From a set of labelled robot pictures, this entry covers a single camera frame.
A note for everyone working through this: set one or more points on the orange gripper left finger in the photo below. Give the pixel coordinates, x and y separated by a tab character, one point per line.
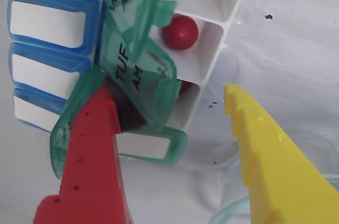
92	160

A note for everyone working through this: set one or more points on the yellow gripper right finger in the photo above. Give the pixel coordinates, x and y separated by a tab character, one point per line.
278	176

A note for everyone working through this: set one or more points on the red pill ball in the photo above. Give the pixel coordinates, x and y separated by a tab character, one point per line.
180	32
186	87

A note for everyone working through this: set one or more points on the weekly pill organizer box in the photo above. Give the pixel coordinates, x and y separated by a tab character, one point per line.
47	25

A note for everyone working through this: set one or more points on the clear glass bowl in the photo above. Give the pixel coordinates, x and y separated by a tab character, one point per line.
230	208

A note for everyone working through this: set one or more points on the white table cloth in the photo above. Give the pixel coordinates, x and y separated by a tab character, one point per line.
286	49

